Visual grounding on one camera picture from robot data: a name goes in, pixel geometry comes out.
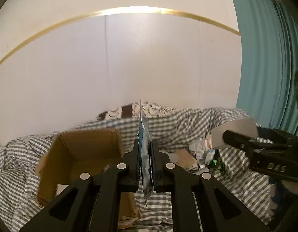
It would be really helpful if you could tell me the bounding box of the brown cardboard box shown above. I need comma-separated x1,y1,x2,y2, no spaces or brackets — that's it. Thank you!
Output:
35,128,142,228

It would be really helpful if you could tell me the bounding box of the teal curtain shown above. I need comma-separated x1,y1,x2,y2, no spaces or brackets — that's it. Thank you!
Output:
226,0,298,136

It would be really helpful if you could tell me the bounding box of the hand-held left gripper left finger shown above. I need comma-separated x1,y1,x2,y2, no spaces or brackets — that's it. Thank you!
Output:
19,139,140,232

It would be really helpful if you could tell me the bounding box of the flat brown cardboard packet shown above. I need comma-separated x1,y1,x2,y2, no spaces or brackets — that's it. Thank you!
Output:
168,148,198,171

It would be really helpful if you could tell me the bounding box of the gold wall trim strip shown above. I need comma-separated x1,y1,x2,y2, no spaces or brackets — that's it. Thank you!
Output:
0,6,240,69

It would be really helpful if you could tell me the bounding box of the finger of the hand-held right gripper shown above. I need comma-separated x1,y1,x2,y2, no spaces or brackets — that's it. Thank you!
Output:
255,125,298,143
223,130,280,151

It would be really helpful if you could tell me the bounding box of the silver foil packet blue print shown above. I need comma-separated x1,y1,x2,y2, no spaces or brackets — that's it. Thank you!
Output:
137,99,155,207

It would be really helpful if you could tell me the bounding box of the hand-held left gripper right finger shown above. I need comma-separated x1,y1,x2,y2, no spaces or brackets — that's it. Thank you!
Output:
151,141,270,232

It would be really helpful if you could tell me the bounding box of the small green wrapper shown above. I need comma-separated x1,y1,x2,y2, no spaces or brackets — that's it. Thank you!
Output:
209,158,223,172

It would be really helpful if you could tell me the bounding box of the crumpled clear plastic wrapper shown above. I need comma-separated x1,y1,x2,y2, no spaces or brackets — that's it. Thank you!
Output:
189,139,212,165

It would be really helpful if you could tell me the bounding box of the grey card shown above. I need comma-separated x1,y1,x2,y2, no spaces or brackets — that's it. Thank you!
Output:
211,116,259,149

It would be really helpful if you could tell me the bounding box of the grey white checked blanket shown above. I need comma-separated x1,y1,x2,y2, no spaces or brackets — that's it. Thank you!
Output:
0,106,282,232

